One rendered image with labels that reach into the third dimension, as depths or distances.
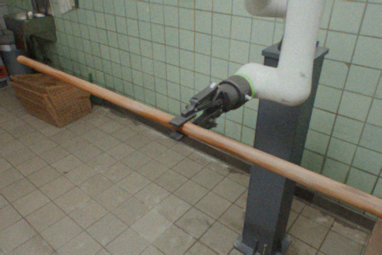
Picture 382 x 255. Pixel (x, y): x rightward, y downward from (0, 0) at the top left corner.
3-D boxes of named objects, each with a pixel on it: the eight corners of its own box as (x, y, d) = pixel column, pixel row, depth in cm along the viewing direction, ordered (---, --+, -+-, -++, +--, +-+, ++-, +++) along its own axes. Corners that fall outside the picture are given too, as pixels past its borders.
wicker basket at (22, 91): (50, 121, 288) (43, 95, 274) (16, 106, 314) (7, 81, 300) (91, 102, 323) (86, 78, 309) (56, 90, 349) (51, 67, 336)
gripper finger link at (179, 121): (196, 116, 75) (196, 113, 75) (178, 127, 70) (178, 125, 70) (187, 112, 77) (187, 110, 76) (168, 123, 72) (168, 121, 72)
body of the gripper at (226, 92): (240, 85, 84) (222, 97, 78) (238, 112, 88) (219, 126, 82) (217, 79, 88) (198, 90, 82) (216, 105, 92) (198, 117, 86)
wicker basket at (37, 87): (52, 115, 286) (44, 88, 272) (16, 101, 311) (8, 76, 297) (91, 96, 322) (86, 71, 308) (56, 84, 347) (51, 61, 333)
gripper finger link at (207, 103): (222, 104, 83) (222, 99, 82) (197, 114, 74) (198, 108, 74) (210, 100, 85) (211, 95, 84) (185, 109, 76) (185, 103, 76)
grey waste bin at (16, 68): (41, 78, 413) (30, 37, 386) (12, 86, 389) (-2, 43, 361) (28, 71, 434) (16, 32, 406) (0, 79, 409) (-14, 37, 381)
